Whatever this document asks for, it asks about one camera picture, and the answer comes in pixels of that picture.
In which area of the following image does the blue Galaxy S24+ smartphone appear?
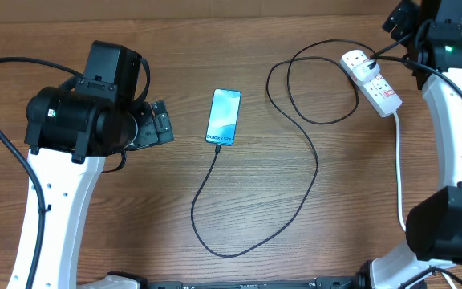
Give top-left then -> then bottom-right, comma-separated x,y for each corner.
205,89 -> 241,146

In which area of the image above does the black USB charging cable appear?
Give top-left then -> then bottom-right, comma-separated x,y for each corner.
190,39 -> 379,258

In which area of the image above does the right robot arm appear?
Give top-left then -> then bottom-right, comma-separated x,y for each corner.
353,0 -> 462,288

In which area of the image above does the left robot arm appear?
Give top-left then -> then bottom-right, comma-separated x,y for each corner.
8,41 -> 174,288

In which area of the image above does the white USB charger plug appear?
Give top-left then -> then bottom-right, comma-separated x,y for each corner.
352,60 -> 380,83

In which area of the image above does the white power strip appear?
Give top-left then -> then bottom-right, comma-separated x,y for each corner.
340,50 -> 402,117

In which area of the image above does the black left camera cable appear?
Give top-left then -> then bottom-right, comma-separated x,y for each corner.
0,56 -> 152,289

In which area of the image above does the black camera cable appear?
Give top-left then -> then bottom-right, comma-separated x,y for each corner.
0,56 -> 152,289
369,19 -> 462,189

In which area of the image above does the black right camera cable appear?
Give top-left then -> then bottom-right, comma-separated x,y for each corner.
369,19 -> 462,189

